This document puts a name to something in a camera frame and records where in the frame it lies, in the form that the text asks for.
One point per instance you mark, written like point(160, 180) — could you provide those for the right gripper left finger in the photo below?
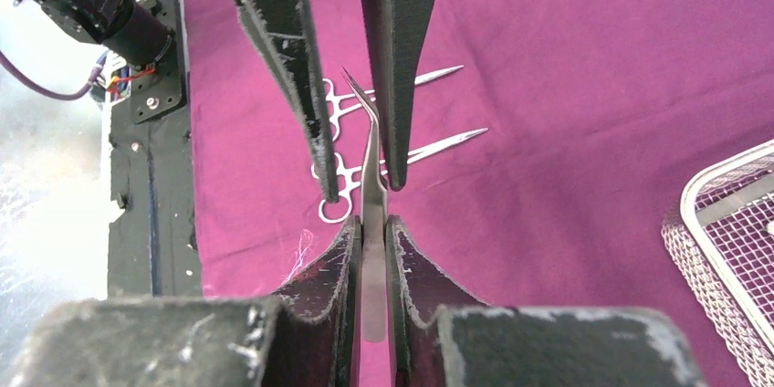
point(302, 334)

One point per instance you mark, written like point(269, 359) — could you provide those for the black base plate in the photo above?
point(152, 246)

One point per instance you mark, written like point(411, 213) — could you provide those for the steel curved tweezers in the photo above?
point(373, 272)

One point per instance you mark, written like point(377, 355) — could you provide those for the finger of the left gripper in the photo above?
point(283, 33)
point(395, 34)

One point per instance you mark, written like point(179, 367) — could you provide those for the metal mesh instrument tray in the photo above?
point(720, 236)

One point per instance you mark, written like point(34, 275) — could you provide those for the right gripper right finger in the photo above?
point(442, 335)

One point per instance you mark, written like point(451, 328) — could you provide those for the steel hemostat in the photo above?
point(349, 176)

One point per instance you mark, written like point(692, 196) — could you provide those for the purple cloth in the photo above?
point(593, 114)

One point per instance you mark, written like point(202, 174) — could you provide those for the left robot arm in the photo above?
point(123, 26)

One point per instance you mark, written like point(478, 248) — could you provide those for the steel forceps clamp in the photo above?
point(342, 104)

